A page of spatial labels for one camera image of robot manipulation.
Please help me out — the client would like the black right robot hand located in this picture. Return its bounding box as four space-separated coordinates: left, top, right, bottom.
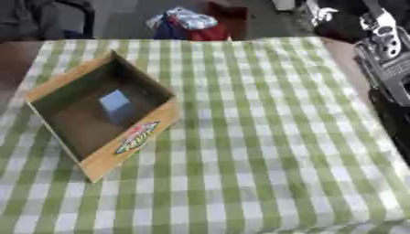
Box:
366 88 410 166

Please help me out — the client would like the dark brown box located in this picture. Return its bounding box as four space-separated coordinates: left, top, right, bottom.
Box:
203 1 252 41

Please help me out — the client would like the tan cardboard box dark inside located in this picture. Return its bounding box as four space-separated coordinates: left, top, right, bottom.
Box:
24 49 183 183

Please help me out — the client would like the blue red white bag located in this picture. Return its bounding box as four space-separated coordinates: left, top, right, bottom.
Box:
146 6 231 42

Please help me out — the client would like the blue block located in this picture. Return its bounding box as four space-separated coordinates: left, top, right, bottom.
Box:
97 89 134 113

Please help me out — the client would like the black chair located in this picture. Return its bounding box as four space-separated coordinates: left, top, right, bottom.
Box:
0 0 98 42

